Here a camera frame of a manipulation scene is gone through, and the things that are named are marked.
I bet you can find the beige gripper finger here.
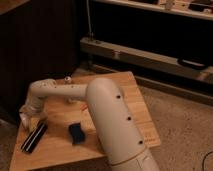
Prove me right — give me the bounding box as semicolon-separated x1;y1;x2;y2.
39;112;47;121
21;113;30;130

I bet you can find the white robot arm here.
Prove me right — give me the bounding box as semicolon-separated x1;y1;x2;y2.
21;78;160;171

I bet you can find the black striped box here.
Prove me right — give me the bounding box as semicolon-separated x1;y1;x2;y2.
21;123;47;153

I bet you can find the wooden table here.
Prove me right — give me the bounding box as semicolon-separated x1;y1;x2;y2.
9;72;161;171

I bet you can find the blue sponge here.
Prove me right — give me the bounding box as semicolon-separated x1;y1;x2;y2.
68;123;86;144

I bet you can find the orange carrot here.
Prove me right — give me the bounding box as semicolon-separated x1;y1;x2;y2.
81;104;88;111

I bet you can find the small clear bottle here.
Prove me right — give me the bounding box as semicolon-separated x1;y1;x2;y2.
64;76;75;104

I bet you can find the metal shelf rack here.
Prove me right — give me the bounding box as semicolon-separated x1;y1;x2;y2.
77;0;213;98

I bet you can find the black handle on shelf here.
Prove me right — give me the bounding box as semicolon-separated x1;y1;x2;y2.
177;59;209;70

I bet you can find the black cable on floor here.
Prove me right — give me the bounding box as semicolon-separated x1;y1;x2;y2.
201;149;213;171

